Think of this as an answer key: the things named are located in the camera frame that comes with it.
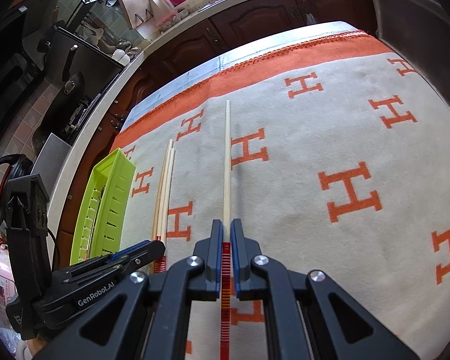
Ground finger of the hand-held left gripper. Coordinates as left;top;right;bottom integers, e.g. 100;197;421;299
119;240;167;271
110;241;154;262

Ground steel splash guard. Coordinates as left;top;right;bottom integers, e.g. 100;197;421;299
32;133;72;188

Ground grey built-in appliance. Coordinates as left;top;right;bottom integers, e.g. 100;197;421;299
371;0;450;83

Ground cream chopstick with patterned end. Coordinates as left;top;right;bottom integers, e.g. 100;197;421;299
152;139;174;274

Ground light blue table cover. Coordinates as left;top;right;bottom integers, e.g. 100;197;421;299
124;19;361;121

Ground small silver spoons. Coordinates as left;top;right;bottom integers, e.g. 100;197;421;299
219;100;233;360

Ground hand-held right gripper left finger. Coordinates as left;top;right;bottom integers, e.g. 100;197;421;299
71;219;225;360

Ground black cable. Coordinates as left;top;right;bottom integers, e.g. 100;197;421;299
45;227;59;271

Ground cream chopstick with red stripes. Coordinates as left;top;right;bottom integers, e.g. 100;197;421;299
161;149;178;241
157;146;175;274

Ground orange and grey printed blanket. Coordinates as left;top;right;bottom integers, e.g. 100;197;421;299
109;30;450;360

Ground green plastic utensil tray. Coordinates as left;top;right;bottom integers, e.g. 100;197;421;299
69;147;137;267

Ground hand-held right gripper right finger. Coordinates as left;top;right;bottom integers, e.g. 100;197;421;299
230;219;421;360

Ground wooden cutting board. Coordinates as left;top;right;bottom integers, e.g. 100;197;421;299
118;0;173;31

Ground black gas stove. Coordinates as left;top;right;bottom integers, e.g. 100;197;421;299
58;94;102;139

